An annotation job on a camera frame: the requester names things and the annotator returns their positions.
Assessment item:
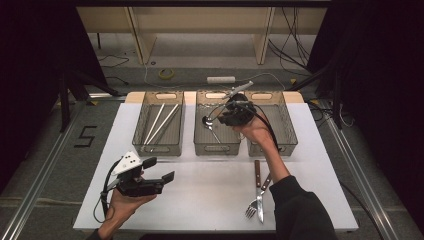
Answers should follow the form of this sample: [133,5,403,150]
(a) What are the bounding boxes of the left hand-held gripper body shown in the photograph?
[110,150,165,198]

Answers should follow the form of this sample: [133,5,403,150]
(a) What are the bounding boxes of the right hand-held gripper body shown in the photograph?
[218,80,258,127]

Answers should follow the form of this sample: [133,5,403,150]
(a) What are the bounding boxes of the grey mesh basket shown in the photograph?
[243,90,299,158]
[132,90,186,157]
[193,89,242,157]

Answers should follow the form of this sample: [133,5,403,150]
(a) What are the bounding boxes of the spoon with light wooden handle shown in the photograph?
[201,114,224,127]

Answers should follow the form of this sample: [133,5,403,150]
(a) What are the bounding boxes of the white chopstick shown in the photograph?
[142,102,166,145]
[147,103,181,145]

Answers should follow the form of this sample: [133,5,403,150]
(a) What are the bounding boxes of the fork with wooden handle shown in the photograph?
[244,172,273,220]

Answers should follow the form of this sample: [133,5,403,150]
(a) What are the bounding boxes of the knife with wooden handle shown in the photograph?
[253,159,266,224]

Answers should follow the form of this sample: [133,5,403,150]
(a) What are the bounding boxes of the person's right hand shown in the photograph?
[233,113,280,153]

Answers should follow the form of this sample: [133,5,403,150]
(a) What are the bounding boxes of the person's left hand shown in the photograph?
[97,186,158,232]

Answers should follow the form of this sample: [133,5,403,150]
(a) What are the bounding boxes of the white power strip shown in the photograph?
[206,75,237,85]

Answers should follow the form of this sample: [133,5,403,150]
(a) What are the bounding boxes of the white table sheet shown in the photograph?
[72,102,360,232]

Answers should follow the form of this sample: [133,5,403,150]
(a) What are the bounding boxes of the yellow tape roll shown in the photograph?
[157,67,176,81]

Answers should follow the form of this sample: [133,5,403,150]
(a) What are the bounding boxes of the black stand legs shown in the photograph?
[57,68,122,134]
[287,61,345,130]

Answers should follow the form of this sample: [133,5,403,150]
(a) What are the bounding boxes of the beige wooden desk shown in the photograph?
[76,6,328,66]

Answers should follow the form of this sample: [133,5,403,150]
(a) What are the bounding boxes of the black curtain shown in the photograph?
[0,0,108,196]
[305,0,424,233]

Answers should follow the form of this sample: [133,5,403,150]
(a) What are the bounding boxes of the left hand-held gripper black cable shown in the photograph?
[92,158,123,224]

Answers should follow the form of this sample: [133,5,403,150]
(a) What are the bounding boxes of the hand-held gripper black cable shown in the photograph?
[92,158,123,224]
[245,102,282,153]

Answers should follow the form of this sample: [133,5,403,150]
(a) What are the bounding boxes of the right hand-held gripper black cable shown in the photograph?
[245,102,282,153]

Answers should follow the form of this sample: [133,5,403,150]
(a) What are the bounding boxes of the white power cable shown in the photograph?
[143,62,288,92]

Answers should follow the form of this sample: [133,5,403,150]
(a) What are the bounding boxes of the black cable bundle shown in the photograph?
[267,6,313,73]

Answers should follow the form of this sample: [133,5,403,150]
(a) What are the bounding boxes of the metal floor rail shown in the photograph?
[318,99,399,240]
[0,99,88,240]

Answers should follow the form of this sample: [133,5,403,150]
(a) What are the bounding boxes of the thin black cable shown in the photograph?
[339,181,386,240]
[97,54,131,70]

